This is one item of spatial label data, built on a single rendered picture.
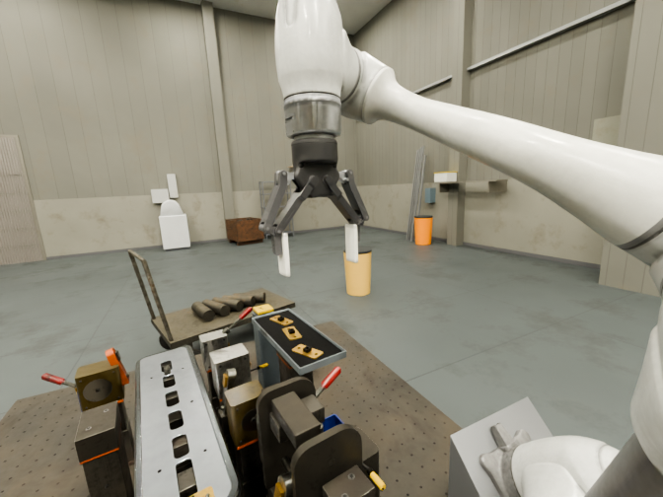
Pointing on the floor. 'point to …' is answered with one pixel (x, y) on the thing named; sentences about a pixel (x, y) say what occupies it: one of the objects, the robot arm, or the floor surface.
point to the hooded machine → (174, 227)
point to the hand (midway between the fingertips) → (320, 261)
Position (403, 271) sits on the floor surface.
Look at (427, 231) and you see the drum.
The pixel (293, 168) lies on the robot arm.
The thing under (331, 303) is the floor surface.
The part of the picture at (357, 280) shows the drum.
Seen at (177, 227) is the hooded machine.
